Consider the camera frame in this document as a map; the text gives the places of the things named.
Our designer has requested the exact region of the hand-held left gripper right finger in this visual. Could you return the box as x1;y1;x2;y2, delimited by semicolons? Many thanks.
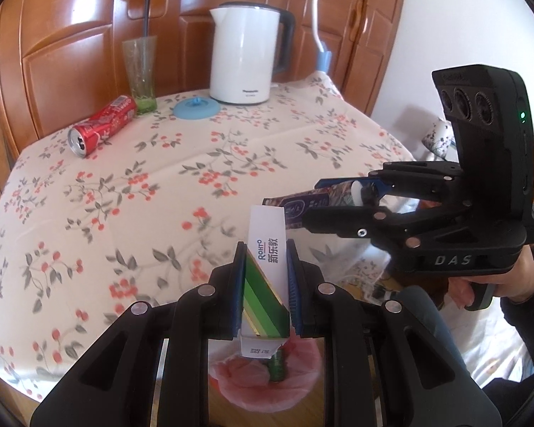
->
286;239;503;427

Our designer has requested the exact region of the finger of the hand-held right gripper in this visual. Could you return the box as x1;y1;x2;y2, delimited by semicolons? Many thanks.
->
303;206;472;255
316;162;468;208

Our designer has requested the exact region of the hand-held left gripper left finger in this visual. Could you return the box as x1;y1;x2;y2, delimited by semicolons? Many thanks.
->
30;241;248;427

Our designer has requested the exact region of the purple printed tube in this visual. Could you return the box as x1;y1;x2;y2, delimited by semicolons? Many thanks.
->
262;182;366;231

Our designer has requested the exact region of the white green striped box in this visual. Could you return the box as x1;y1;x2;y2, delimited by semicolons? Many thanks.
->
239;205;291;361

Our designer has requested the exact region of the red bin with pink bag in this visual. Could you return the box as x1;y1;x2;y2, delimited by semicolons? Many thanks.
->
208;336;323;412

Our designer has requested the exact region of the person's right hand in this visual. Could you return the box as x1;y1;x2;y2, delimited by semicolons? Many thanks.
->
447;242;534;311

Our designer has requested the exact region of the white blue patterned object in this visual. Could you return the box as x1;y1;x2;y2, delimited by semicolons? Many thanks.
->
420;118;455;161

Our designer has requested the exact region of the person's dark trouser leg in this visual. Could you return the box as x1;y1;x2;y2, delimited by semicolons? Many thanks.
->
383;285;451;335

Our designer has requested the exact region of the floral tablecloth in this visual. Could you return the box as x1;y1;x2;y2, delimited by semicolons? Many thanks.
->
0;71;417;401

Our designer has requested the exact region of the blue silicone lid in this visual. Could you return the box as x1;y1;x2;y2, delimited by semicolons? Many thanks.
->
173;95;224;120

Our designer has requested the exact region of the white pole with blue clips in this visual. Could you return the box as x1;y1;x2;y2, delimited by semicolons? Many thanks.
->
311;0;333;72

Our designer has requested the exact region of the white electric kettle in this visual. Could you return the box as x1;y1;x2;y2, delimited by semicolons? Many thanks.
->
209;2;297;106

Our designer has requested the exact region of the red soda can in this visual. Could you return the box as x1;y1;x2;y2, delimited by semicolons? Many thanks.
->
68;95;138;157

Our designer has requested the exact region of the green drinking glass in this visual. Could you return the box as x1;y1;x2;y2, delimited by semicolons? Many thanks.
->
122;36;158;116

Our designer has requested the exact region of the black stick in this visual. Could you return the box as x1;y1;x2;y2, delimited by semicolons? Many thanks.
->
142;0;157;39

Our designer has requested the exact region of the wooden wardrobe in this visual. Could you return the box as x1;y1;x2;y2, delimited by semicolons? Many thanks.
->
0;0;410;152

